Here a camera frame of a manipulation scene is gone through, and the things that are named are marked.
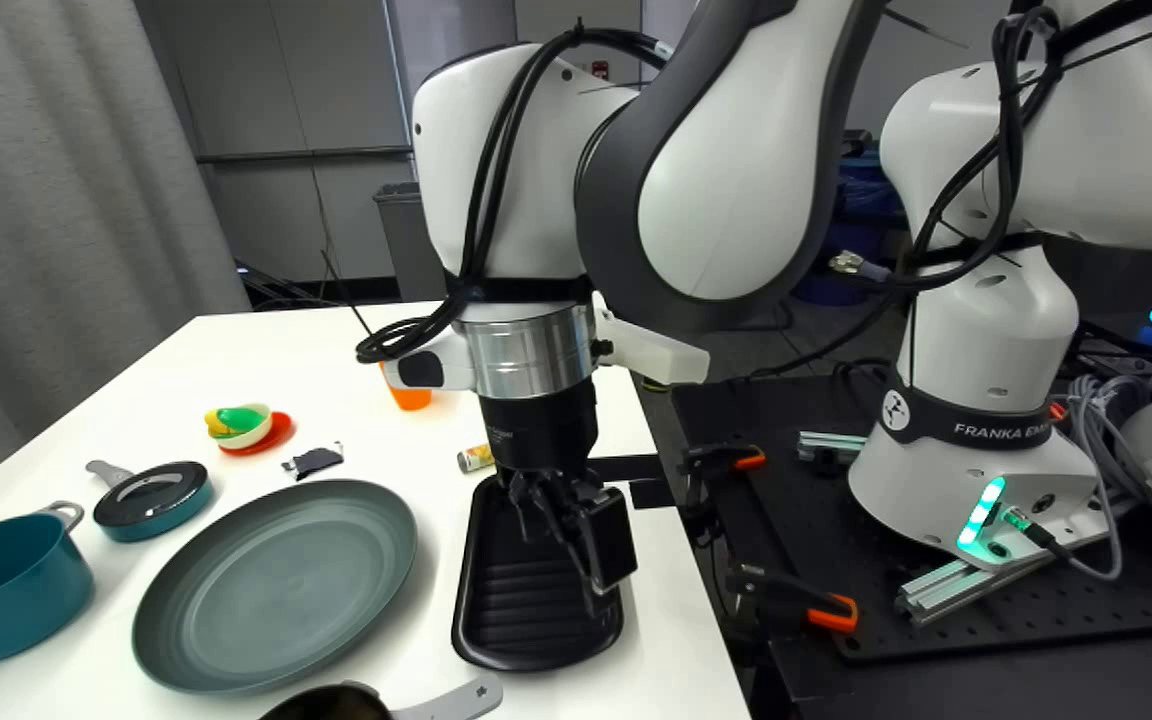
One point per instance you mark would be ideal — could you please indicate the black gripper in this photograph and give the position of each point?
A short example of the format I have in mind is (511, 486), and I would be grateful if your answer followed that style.
(542, 435)

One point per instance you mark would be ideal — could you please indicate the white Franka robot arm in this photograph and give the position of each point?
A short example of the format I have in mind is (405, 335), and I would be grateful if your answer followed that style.
(739, 173)

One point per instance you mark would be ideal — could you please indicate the grey round plate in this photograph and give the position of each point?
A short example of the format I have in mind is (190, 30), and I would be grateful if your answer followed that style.
(279, 587)

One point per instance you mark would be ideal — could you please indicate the teal cooking pot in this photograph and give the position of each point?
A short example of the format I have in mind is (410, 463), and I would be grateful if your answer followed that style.
(3, 594)

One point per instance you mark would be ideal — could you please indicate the black ridged grill tray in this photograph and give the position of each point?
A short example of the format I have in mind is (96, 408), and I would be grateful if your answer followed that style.
(511, 615)

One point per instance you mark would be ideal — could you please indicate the black clamp orange tip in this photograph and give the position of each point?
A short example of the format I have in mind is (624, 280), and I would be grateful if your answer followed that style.
(802, 602)
(730, 463)

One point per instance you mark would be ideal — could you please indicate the black perforated base board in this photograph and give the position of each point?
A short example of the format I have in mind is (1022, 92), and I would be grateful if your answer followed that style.
(791, 535)

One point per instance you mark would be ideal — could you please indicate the orange plastic cup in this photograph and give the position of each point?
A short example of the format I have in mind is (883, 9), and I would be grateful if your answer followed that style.
(414, 399)

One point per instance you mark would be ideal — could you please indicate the small black grey toy piece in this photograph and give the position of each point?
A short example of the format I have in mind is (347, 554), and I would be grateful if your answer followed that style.
(313, 463)

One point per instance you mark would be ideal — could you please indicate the small red saucer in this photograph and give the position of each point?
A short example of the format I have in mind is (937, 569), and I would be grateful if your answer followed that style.
(279, 437)

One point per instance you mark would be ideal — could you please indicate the grey cabinet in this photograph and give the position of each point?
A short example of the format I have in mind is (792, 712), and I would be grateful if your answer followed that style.
(399, 240)

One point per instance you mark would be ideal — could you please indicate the green yellow toy food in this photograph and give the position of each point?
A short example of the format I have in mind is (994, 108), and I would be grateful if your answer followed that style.
(236, 420)

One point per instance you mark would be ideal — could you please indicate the small teal frying pan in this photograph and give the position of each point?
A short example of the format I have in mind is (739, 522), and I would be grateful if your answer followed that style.
(157, 504)

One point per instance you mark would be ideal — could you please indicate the blue plastic barrel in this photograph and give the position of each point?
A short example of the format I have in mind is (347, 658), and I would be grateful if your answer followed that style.
(869, 214)

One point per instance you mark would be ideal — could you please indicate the grey curtain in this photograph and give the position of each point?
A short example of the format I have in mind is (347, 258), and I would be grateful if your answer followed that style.
(59, 202)

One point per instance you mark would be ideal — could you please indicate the small black flat bracket plate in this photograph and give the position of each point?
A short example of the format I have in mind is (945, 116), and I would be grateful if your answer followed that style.
(654, 493)

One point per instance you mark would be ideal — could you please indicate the large black flat bracket plate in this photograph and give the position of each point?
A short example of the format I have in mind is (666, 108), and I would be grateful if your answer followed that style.
(631, 466)

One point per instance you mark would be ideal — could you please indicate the aluminium profile rail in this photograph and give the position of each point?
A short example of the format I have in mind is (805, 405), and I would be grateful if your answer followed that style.
(988, 573)

